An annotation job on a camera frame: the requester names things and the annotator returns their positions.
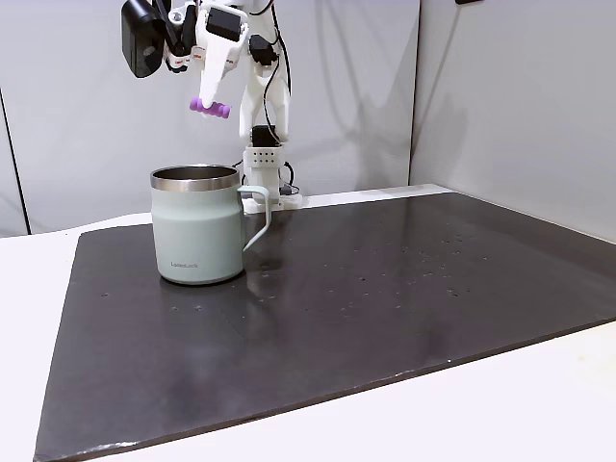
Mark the black camera box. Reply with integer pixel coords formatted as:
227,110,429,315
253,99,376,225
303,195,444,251
119,0,167,80

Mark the purple ribbed pen grip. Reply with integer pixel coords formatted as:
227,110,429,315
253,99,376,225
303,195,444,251
189,95,233,121

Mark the pale green steel mug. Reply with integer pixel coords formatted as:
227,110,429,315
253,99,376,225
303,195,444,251
149,165,271,286

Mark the black camera cable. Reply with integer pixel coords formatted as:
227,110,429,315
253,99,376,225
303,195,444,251
262,0,294,145

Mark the black glossy mat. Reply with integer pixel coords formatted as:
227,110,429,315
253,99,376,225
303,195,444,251
32,191,616,462

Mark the black power cable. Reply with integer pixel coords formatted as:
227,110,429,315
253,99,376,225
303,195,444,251
277,162,298,197

